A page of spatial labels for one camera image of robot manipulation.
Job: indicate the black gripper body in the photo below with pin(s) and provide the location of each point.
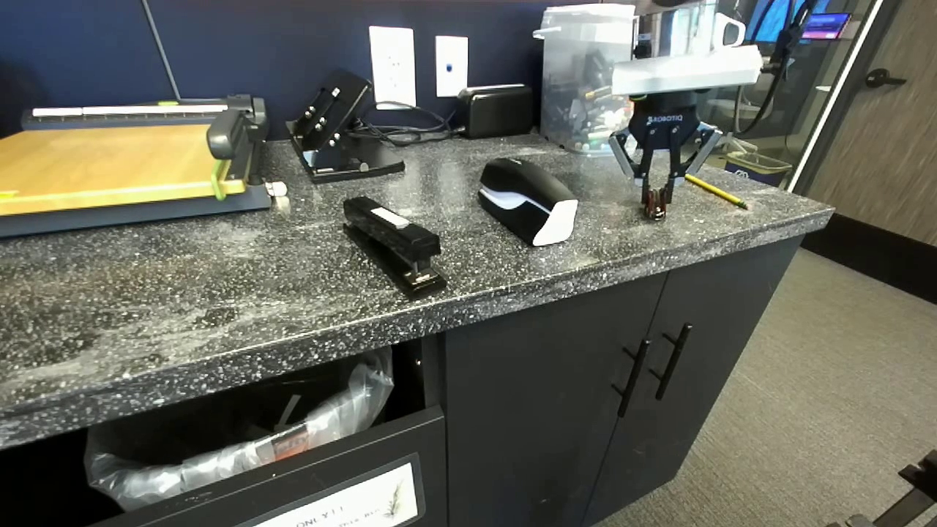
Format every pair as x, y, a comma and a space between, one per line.
667, 122

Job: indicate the black rectangular box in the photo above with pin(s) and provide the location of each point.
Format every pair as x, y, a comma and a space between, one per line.
500, 106

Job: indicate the red staple remover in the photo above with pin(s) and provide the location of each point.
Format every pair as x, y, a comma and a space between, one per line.
654, 212

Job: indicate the large white wall plate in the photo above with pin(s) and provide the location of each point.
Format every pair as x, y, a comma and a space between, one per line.
393, 65

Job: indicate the translucent white bin lid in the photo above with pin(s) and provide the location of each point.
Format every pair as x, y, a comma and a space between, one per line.
588, 18

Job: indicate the white paper label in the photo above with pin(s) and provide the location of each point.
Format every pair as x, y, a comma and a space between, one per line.
352, 503

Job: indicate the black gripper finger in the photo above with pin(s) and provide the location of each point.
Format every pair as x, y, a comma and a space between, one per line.
633, 158
696, 158

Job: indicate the black desk stapler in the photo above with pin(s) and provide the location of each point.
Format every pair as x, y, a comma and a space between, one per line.
393, 245

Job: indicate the black trash drawer front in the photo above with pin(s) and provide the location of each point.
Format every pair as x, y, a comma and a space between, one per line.
324, 478

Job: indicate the black cabinet door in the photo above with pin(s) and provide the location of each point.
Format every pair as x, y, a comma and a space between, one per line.
703, 390
544, 411

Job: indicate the black robot stand frame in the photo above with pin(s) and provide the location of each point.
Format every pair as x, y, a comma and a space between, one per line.
903, 494

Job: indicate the yellow pencil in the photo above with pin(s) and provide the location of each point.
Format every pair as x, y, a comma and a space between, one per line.
720, 193

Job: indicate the clear trash bag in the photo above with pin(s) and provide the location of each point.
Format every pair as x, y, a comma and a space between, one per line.
245, 430

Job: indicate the clear plastic battery bin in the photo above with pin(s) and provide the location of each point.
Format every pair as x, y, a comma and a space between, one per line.
582, 92

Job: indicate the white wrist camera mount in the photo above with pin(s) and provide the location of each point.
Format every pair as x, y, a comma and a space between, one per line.
683, 71

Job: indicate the computer monitor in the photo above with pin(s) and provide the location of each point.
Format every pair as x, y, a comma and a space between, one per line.
824, 24

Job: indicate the wooden paper cutter board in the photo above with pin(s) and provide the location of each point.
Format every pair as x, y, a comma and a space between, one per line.
119, 166

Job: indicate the small white wall plate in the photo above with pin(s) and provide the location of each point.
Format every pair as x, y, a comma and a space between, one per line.
452, 65

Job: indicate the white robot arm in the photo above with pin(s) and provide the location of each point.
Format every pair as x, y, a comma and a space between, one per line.
690, 24

